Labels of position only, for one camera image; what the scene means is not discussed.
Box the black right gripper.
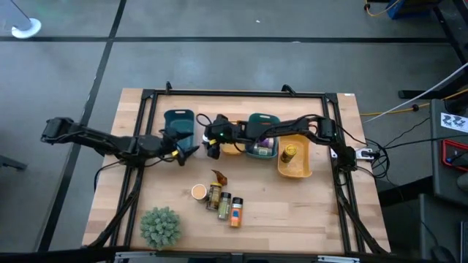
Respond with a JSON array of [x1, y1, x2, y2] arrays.
[[204, 114, 241, 160]]

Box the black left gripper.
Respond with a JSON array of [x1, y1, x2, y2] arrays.
[[160, 129, 201, 167]]

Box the brown orange spice packet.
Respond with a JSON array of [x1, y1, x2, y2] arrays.
[[211, 169, 228, 186]]

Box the tan-lid round glass jar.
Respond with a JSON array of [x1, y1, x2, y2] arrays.
[[191, 183, 208, 202]]

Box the yellow-lid brown spice jar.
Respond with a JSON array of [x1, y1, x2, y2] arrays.
[[205, 181, 223, 212]]

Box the black-lid green herb jar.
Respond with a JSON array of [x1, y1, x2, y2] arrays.
[[217, 191, 232, 221]]

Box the black-lid orange spice jar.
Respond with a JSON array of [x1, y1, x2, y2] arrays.
[[229, 197, 244, 229]]

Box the yellow-lid dark spice jar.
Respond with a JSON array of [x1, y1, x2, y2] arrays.
[[280, 144, 298, 164]]

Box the clear plastic bin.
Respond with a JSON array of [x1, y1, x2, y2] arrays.
[[192, 116, 224, 160]]

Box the small yellow plastic bin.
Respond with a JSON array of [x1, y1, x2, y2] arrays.
[[221, 120, 246, 156]]

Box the dark teal plastic bin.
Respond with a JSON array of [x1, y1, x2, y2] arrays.
[[163, 108, 196, 155]]

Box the green plastic bin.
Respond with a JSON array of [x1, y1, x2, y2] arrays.
[[244, 113, 282, 160]]

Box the artificial green plant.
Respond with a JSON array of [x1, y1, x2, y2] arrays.
[[140, 206, 183, 251]]

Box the large yellow plastic bin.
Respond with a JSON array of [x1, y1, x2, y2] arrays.
[[276, 134, 314, 179]]

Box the white power strip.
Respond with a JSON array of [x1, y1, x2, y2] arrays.
[[331, 147, 374, 161]]

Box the white round stand base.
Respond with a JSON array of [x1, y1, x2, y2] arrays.
[[10, 18, 42, 39]]

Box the black floor bar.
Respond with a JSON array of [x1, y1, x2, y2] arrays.
[[398, 71, 468, 100]]

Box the thin black stand pole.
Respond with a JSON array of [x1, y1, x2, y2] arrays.
[[9, 0, 32, 23]]

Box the blue box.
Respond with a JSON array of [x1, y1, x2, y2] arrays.
[[385, 0, 439, 20]]

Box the black cabinet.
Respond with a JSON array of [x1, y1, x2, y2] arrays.
[[429, 98, 468, 205]]

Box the red framed device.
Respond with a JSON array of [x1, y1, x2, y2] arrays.
[[441, 138, 468, 173]]

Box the white printed sticker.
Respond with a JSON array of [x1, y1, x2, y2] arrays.
[[440, 112, 468, 134]]

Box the black computer mouse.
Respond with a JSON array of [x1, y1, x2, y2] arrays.
[[431, 246, 456, 263]]

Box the black slanted beam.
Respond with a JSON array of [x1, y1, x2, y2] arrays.
[[433, 0, 468, 66]]

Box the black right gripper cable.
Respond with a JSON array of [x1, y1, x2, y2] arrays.
[[195, 113, 214, 129]]

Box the black table frame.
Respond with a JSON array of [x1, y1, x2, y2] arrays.
[[86, 80, 391, 256]]

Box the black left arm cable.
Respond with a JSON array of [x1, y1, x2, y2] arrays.
[[93, 160, 127, 193]]

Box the black camera rail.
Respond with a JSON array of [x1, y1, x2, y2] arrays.
[[0, 248, 468, 263]]

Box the white floor cable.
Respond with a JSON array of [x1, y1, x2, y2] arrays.
[[363, 61, 468, 124]]

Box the grey floor bracket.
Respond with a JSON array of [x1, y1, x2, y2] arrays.
[[0, 155, 29, 172]]

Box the yellow floor cable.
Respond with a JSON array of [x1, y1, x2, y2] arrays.
[[360, 87, 468, 117]]

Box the yellow looped cable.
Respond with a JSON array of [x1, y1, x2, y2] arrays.
[[363, 0, 403, 18]]

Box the thin black floor cable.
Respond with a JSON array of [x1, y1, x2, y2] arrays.
[[383, 115, 468, 149]]

